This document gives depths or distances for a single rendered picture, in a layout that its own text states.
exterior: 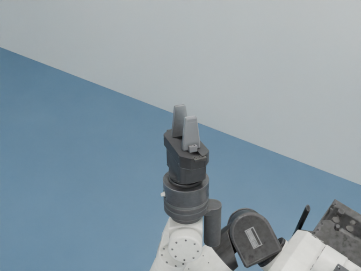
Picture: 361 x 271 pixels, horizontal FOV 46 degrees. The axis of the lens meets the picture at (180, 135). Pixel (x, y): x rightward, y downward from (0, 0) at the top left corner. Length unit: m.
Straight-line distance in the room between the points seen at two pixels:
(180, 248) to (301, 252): 0.31
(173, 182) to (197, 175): 0.06
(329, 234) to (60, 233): 1.74
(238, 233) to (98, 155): 1.85
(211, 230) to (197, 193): 0.11
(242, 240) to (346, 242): 0.24
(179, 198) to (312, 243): 0.38
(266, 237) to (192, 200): 0.28
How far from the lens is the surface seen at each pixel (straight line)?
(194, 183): 0.78
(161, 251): 0.93
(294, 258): 1.01
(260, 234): 1.00
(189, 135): 0.73
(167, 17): 2.41
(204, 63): 2.48
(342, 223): 1.08
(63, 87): 3.21
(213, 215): 0.83
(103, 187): 2.60
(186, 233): 0.82
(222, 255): 1.02
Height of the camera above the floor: 2.17
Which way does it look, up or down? 51 degrees down
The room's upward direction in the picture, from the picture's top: straight up
